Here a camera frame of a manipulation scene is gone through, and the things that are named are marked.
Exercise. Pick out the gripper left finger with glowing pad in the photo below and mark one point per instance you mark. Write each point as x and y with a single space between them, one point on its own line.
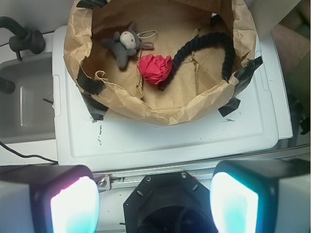
48 199

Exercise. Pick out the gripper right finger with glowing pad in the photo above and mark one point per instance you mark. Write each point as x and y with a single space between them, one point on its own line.
261 196

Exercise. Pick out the grey sink basin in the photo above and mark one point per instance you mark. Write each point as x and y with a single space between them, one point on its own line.
27 114

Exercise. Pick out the black faucet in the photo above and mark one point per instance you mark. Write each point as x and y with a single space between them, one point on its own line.
24 38

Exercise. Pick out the grey plush donkey toy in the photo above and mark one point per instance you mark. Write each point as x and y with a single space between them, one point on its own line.
124 45

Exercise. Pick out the brown paper bag tray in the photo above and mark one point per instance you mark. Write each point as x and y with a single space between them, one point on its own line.
212 44

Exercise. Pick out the aluminium rail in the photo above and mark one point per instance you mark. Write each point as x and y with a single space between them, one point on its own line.
132 178

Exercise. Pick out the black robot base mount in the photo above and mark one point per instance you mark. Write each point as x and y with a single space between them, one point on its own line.
169 204

